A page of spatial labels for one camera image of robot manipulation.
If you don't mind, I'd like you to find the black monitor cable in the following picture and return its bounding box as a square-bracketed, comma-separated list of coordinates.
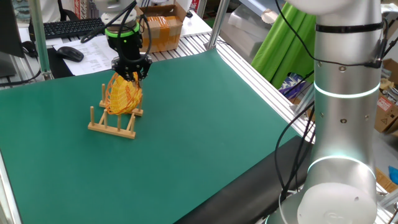
[0, 68, 43, 88]

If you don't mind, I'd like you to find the aluminium frame post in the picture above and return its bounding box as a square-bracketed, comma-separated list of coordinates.
[27, 0, 53, 81]
[292, 83, 315, 121]
[205, 0, 231, 50]

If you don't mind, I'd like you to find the black computer monitor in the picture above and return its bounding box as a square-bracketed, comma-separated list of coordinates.
[0, 0, 25, 78]

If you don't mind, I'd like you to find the blue white patterned bag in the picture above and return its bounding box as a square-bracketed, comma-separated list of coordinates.
[279, 73, 313, 99]

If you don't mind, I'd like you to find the person in white shirt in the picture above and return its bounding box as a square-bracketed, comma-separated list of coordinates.
[12, 0, 62, 27]

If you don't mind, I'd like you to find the black mouse pad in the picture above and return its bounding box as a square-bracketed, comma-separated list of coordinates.
[46, 48, 75, 78]

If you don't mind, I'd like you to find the open cardboard storage box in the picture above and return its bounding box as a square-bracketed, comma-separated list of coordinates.
[374, 58, 398, 134]

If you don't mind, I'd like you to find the wooden dish rack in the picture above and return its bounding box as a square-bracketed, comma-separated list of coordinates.
[87, 83, 144, 139]

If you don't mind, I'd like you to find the green table mat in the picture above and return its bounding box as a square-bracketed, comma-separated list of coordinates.
[0, 48, 299, 224]

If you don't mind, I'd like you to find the taped cardboard box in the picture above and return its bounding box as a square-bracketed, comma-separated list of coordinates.
[136, 2, 187, 54]

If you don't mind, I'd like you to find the black office chair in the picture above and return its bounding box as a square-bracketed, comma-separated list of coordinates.
[58, 0, 80, 22]

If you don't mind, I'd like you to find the black computer mouse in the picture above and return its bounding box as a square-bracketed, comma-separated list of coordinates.
[56, 46, 85, 63]

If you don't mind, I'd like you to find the black rounded desk object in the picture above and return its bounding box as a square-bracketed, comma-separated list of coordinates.
[21, 40, 39, 58]

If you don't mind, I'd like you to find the red white patterned board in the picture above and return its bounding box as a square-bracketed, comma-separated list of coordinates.
[73, 0, 90, 19]

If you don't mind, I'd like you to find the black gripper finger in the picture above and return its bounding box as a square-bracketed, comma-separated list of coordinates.
[111, 58, 133, 83]
[133, 55, 154, 80]

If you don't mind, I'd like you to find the black computer keyboard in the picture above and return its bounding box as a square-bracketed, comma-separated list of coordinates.
[28, 17, 106, 40]

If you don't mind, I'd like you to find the bright green cloth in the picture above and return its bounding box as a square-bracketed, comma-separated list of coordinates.
[251, 1, 317, 90]

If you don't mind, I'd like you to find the orange yellow woven basket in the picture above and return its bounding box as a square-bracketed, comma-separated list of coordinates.
[104, 73, 144, 116]

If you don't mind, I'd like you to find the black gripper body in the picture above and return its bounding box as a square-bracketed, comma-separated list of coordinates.
[107, 33, 147, 63]

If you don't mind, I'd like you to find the blue plastic object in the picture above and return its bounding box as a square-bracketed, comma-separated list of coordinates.
[388, 166, 398, 185]

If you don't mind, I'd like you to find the printed white paper sheet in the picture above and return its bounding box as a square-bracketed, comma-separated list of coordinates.
[52, 34, 121, 77]

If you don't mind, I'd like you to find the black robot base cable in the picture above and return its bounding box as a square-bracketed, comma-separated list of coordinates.
[275, 99, 315, 200]

